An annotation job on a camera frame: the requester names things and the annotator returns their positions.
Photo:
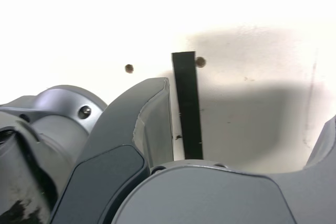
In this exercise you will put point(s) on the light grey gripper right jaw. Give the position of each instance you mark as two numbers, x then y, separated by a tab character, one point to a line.
210	197

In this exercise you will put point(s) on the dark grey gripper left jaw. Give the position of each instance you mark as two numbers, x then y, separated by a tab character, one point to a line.
113	134

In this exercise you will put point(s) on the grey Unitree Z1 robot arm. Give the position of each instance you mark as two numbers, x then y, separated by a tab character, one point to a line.
52	108

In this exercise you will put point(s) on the black tape strip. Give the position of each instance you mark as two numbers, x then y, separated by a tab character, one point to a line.
187	103

